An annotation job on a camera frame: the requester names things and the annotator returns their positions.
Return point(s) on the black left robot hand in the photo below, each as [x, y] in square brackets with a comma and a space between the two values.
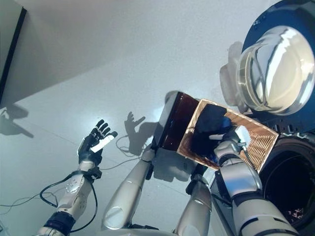
[88, 152]

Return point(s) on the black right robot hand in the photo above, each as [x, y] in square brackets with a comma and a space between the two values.
[231, 137]

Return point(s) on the large black garment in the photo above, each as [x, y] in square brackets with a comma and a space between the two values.
[209, 118]

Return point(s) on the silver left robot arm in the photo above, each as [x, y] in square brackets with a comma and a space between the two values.
[73, 194]

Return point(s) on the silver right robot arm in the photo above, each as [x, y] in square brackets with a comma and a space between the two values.
[238, 177]

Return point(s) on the grey front-load washing machine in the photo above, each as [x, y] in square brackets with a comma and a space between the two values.
[302, 145]

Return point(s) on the rectangular wicker laundry basket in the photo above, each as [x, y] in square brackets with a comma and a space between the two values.
[258, 145]

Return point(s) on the silver left robot leg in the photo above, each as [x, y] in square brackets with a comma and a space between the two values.
[128, 186]

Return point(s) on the silver robot leg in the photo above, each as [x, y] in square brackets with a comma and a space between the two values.
[128, 186]
[197, 206]

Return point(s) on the dark brown glossy stool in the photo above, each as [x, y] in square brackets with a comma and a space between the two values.
[177, 123]

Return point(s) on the silver right robot leg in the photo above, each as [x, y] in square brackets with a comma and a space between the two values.
[197, 206]

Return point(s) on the round glass washer door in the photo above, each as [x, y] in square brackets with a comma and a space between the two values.
[270, 68]

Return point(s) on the grey robot torso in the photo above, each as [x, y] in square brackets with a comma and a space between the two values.
[137, 232]

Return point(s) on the grey cabinet with black edge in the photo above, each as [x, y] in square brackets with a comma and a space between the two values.
[9, 49]

